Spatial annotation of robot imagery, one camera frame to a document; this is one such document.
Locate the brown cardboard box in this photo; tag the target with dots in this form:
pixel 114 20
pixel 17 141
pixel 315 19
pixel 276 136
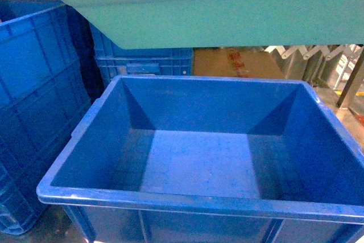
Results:
pixel 235 62

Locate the expandable roller conveyor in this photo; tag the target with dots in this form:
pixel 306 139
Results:
pixel 318 65

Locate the blue ribbed crate left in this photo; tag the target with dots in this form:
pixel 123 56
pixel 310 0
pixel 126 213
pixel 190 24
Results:
pixel 43 98

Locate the turquoise plastic bin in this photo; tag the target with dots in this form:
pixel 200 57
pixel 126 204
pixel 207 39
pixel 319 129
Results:
pixel 139 24

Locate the blue crate behind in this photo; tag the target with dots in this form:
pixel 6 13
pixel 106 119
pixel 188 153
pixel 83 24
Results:
pixel 113 60

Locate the large blue plastic crate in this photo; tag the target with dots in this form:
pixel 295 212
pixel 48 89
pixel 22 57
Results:
pixel 209 159

